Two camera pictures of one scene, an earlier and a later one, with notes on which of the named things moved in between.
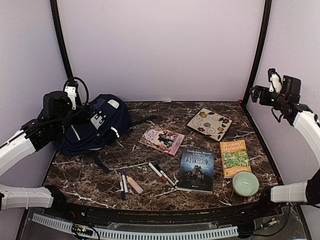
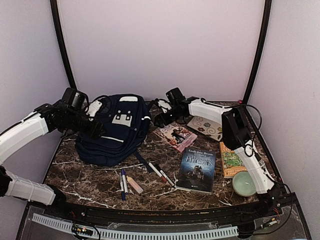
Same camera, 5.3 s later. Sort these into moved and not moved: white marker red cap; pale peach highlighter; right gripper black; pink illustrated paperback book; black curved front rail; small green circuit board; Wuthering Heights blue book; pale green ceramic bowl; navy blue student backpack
Moved: right gripper black; navy blue student backpack; pink illustrated paperback book
Not moved: black curved front rail; small green circuit board; pale green ceramic bowl; Wuthering Heights blue book; pale peach highlighter; white marker red cap
